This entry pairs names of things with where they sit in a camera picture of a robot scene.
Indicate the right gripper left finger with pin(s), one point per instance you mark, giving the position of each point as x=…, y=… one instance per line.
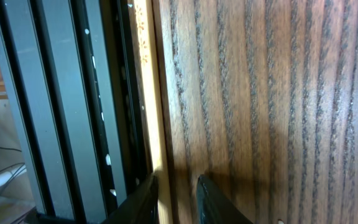
x=140, y=207

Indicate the wooden chopstick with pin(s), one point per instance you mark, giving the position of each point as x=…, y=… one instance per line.
x=146, y=59

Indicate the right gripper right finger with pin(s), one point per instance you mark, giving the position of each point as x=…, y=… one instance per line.
x=214, y=207

